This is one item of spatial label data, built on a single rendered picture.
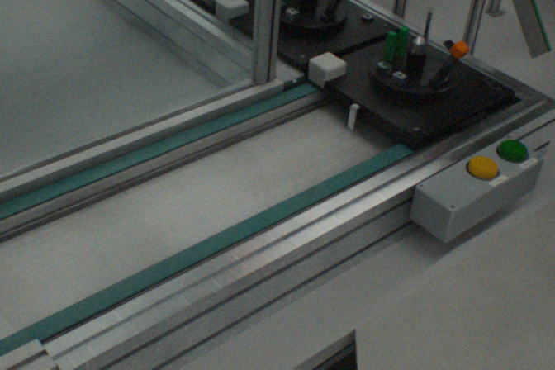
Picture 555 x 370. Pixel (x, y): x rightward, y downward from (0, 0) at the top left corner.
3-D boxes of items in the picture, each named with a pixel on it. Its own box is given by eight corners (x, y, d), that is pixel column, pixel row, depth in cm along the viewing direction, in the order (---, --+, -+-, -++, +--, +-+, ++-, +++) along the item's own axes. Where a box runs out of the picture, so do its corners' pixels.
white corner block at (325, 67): (344, 83, 133) (348, 62, 130) (324, 92, 130) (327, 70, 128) (325, 71, 135) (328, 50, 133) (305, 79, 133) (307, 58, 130)
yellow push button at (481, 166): (500, 177, 115) (504, 165, 114) (483, 187, 113) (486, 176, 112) (478, 163, 117) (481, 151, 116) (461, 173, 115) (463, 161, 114)
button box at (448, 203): (535, 188, 122) (546, 156, 118) (444, 244, 111) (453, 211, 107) (497, 165, 126) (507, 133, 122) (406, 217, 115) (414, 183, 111)
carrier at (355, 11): (399, 37, 147) (410, -27, 139) (300, 76, 134) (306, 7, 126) (310, -12, 161) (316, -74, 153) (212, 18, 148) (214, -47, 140)
